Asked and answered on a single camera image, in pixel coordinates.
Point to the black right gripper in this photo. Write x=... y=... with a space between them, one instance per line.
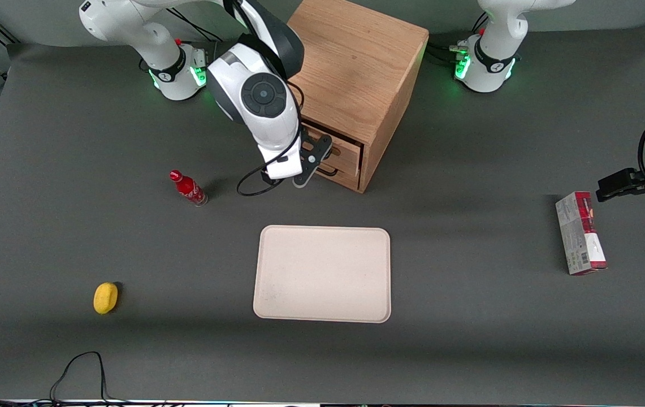
x=265 y=177

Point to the wooden drawer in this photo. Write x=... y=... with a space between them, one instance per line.
x=347 y=152
x=350 y=178

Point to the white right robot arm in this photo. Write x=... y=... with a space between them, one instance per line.
x=260 y=93

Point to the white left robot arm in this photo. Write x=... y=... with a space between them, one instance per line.
x=494 y=51

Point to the wooden drawer cabinet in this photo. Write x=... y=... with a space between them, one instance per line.
x=356 y=62

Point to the red plaid cardboard box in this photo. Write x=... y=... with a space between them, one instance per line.
x=579 y=237

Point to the cream rectangular tray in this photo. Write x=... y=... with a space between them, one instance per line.
x=322 y=274

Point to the red soda bottle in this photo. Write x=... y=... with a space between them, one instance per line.
x=189 y=189

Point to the yellow lemon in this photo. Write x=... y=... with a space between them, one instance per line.
x=105 y=298

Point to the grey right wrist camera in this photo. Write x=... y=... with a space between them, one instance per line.
x=280 y=161

